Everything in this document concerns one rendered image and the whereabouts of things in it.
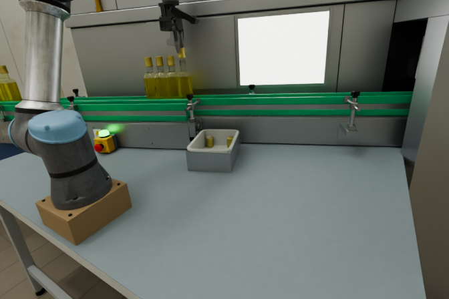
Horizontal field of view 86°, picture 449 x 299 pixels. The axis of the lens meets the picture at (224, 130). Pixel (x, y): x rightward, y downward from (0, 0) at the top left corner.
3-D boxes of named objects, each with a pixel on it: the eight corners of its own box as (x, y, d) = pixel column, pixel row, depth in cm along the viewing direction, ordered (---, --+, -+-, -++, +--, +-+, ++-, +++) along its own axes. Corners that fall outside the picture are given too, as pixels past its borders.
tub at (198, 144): (240, 147, 110) (240, 129, 107) (231, 171, 89) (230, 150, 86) (204, 146, 114) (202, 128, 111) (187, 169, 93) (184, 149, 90)
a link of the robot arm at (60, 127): (59, 178, 57) (37, 125, 52) (35, 167, 64) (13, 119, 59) (105, 155, 67) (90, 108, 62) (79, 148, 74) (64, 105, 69)
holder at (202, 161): (242, 143, 115) (241, 128, 112) (231, 173, 90) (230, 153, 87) (207, 142, 119) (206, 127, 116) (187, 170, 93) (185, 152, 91)
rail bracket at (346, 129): (348, 137, 105) (354, 85, 98) (359, 154, 90) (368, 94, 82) (336, 137, 106) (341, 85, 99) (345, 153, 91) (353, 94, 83)
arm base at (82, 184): (75, 216, 59) (60, 182, 56) (41, 202, 66) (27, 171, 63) (123, 182, 71) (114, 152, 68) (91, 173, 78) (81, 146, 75)
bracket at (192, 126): (203, 130, 117) (202, 116, 114) (197, 137, 108) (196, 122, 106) (196, 129, 117) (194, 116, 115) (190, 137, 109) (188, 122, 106)
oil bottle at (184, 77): (195, 112, 124) (190, 69, 117) (192, 115, 119) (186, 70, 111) (185, 112, 125) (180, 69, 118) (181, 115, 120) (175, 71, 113)
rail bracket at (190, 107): (202, 115, 116) (200, 89, 112) (191, 126, 101) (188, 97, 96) (197, 115, 117) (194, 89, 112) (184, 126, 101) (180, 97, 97)
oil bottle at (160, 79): (174, 112, 126) (168, 70, 119) (170, 115, 121) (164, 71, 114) (164, 112, 128) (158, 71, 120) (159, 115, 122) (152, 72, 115)
